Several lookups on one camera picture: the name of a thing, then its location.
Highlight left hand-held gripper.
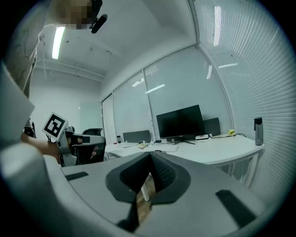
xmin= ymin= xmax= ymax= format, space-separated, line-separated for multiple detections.
xmin=42 ymin=112 xmax=91 ymax=167

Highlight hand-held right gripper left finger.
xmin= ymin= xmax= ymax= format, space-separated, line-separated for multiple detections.
xmin=61 ymin=151 xmax=151 ymax=233

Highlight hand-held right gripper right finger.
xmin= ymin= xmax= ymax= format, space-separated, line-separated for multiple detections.
xmin=138 ymin=152 xmax=266 ymax=237

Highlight person's left forearm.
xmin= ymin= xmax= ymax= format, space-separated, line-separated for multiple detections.
xmin=20 ymin=133 xmax=61 ymax=164

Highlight black office chair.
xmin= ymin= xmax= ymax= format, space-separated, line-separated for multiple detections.
xmin=71 ymin=128 xmax=106 ymax=166

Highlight grey desk divider panel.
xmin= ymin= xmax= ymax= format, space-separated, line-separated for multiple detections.
xmin=203 ymin=117 xmax=222 ymax=137
xmin=123 ymin=130 xmax=151 ymax=143

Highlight black computer monitor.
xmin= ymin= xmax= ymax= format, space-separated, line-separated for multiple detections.
xmin=156 ymin=104 xmax=205 ymax=145

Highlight grey water bottle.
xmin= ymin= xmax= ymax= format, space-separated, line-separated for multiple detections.
xmin=253 ymin=117 xmax=265 ymax=146

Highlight long ceiling light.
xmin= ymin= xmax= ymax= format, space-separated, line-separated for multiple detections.
xmin=52 ymin=26 xmax=66 ymax=60

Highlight grey printed t-shirt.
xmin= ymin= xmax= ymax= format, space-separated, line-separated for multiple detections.
xmin=4 ymin=0 xmax=56 ymax=99

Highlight person's head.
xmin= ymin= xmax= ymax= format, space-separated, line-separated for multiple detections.
xmin=47 ymin=0 xmax=103 ymax=30

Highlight black cable with plug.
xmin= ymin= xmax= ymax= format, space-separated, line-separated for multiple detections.
xmin=211 ymin=132 xmax=247 ymax=139

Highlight white headset cable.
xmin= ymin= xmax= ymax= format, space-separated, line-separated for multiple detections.
xmin=27 ymin=24 xmax=58 ymax=93

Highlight black head-mounted camera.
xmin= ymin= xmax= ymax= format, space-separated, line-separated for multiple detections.
xmin=90 ymin=13 xmax=108 ymax=34

